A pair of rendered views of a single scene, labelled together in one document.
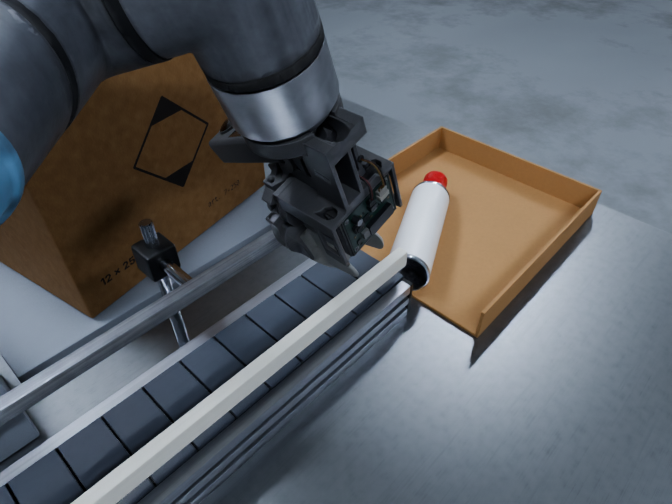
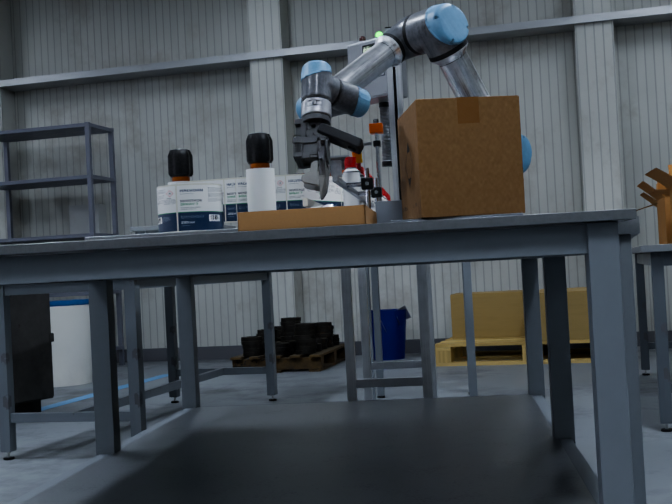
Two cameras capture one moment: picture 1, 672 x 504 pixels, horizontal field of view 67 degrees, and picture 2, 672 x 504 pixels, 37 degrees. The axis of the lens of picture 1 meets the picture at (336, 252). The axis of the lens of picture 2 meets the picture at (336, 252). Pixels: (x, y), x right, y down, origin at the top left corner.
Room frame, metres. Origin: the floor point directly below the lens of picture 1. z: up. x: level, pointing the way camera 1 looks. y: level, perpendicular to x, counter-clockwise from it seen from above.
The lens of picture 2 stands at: (2.33, -1.42, 0.74)
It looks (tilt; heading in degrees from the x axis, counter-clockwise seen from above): 1 degrees up; 143
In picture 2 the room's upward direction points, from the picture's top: 3 degrees counter-clockwise
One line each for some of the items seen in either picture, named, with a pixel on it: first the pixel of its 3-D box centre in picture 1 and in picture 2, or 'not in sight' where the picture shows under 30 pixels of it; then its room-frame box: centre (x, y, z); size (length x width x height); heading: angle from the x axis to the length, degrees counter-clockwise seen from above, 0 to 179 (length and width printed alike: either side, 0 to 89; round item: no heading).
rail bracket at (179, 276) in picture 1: (180, 300); (359, 201); (0.33, 0.15, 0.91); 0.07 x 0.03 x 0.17; 47
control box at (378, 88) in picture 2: not in sight; (376, 71); (-0.20, 0.66, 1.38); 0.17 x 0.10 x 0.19; 12
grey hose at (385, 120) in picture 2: not in sight; (385, 134); (-0.23, 0.71, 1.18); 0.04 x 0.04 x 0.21
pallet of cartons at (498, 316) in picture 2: not in sight; (535, 324); (-2.98, 4.37, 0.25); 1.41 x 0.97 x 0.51; 39
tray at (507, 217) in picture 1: (455, 211); (311, 221); (0.54, -0.16, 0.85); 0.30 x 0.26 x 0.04; 137
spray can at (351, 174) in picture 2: not in sight; (352, 190); (-0.11, 0.46, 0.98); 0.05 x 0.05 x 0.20
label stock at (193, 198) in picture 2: not in sight; (190, 209); (-0.44, 0.08, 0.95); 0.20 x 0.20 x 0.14
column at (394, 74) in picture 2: not in sight; (397, 133); (-0.11, 0.66, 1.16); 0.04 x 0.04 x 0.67; 47
